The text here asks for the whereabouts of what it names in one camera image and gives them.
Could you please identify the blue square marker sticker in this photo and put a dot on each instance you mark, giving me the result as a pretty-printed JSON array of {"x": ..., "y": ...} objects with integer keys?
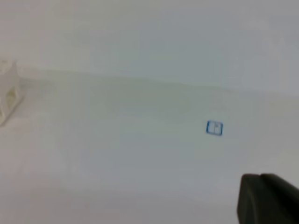
[{"x": 214, "y": 128}]

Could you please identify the white test tube rack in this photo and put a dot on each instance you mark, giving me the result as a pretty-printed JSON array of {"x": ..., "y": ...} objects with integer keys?
[{"x": 10, "y": 92}]

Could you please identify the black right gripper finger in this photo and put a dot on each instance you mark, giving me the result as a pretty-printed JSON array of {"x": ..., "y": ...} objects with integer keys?
[{"x": 267, "y": 199}]

